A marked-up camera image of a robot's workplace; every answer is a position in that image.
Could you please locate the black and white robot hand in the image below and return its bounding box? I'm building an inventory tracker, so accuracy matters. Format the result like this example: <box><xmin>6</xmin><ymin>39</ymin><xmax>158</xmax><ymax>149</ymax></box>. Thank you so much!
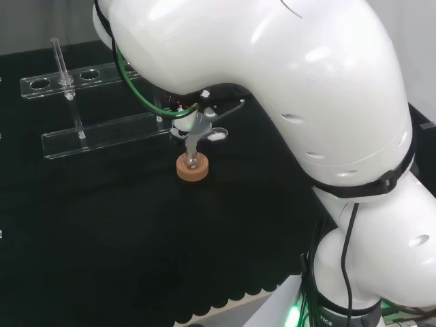
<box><xmin>169</xmin><ymin>108</ymin><xmax>219</xmax><ymax>141</ymax></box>

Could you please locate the translucent plastic funnel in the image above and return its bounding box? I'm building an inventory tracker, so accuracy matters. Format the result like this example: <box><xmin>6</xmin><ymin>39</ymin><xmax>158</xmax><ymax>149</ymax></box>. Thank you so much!
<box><xmin>185</xmin><ymin>114</ymin><xmax>214</xmax><ymax>156</ymax></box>

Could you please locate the small glass round-bottom flask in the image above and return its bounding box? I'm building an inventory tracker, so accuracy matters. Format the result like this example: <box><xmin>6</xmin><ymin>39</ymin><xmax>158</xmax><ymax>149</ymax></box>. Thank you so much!
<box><xmin>183</xmin><ymin>146</ymin><xmax>200</xmax><ymax>170</ymax></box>

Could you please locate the glass weighing funnel with powder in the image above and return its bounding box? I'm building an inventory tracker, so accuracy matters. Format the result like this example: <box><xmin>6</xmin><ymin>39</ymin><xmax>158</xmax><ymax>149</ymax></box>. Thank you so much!
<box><xmin>204</xmin><ymin>127</ymin><xmax>228</xmax><ymax>142</ymax></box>

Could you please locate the clear acrylic funnel stand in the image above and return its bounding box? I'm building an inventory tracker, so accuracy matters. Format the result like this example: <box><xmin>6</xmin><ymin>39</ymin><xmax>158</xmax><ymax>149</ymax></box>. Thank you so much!
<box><xmin>19</xmin><ymin>36</ymin><xmax>174</xmax><ymax>160</ymax></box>

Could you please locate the black bench cloth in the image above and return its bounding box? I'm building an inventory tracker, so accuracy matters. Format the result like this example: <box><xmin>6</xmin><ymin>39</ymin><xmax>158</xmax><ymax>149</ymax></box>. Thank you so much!
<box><xmin>0</xmin><ymin>40</ymin><xmax>436</xmax><ymax>327</ymax></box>

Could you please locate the cork ring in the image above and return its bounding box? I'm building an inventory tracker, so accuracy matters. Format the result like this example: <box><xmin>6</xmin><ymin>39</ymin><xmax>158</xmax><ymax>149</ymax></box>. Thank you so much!
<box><xmin>175</xmin><ymin>152</ymin><xmax>209</xmax><ymax>183</ymax></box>

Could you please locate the green cable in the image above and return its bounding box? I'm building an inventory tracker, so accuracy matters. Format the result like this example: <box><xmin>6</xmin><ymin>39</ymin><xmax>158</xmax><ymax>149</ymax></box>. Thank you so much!
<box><xmin>114</xmin><ymin>42</ymin><xmax>200</xmax><ymax>119</ymax></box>

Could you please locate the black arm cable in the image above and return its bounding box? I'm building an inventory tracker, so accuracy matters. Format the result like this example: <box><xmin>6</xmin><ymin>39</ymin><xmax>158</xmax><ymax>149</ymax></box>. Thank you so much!
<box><xmin>339</xmin><ymin>200</ymin><xmax>359</xmax><ymax>327</ymax></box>

